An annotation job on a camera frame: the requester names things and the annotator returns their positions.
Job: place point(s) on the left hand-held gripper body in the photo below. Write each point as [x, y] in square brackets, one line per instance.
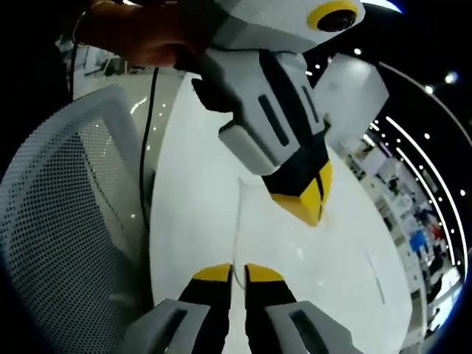
[273, 26]

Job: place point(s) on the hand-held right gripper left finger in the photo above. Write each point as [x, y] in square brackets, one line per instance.
[206, 313]

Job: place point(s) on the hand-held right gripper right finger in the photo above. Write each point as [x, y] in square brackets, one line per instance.
[273, 313]

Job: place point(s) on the person's left hand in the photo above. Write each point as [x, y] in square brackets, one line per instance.
[147, 33]

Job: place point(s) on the white square pillar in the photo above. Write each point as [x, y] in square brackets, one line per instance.
[350, 99]

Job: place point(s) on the grey mesh office chair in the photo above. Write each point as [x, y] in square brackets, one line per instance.
[55, 221]

